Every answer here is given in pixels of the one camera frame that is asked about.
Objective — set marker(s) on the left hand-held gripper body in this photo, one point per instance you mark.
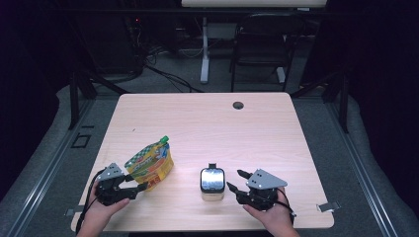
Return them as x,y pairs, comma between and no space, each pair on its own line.
110,173

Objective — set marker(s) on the black metal frame post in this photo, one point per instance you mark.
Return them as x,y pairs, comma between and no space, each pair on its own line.
73,98
344,102

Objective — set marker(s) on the aluminium floor rail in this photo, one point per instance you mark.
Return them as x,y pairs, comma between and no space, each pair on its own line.
362,171
49,171

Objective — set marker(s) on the glass jar with black lid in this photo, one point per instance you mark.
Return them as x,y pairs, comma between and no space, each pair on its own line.
212,181

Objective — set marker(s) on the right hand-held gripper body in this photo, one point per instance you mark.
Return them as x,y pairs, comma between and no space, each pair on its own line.
263,181

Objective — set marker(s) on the grey tape strip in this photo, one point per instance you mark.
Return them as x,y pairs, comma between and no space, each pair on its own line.
70,211

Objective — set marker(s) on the yellow spout pouch green cap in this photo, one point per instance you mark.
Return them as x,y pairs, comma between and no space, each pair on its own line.
151,164

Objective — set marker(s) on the dark equipment with red light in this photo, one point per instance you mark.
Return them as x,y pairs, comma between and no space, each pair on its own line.
135,36

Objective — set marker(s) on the person's left hand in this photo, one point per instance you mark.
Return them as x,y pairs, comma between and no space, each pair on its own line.
95,215

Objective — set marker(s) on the white desk foot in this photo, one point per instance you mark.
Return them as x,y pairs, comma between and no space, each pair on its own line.
281,75

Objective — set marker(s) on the black folding chair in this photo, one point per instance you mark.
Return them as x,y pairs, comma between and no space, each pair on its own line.
263,42

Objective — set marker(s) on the person's right hand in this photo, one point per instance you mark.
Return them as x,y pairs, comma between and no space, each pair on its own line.
278,217

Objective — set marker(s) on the white desk leg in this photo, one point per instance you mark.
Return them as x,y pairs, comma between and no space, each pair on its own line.
205,49

